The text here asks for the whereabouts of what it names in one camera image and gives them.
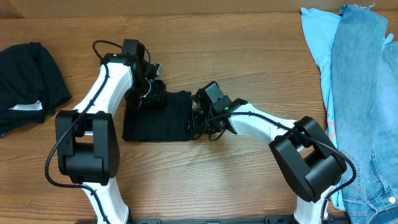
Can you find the black t-shirt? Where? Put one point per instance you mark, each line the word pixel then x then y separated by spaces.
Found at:
pixel 170 122

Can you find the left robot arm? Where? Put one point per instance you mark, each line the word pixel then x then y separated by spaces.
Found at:
pixel 86 155

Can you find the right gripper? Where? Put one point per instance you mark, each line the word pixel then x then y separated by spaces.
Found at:
pixel 195 115

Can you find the folded black garment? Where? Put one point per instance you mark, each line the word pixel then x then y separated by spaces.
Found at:
pixel 32 86

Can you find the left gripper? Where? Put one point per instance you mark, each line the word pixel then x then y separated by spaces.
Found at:
pixel 157 97

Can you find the blue denim jeans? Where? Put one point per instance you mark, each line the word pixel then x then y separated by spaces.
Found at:
pixel 364 86

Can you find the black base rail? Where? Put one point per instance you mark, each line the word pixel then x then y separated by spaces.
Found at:
pixel 211 221

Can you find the light blue t-shirt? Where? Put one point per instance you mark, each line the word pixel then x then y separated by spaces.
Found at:
pixel 319 29

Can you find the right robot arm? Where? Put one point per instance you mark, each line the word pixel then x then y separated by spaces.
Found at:
pixel 307 158

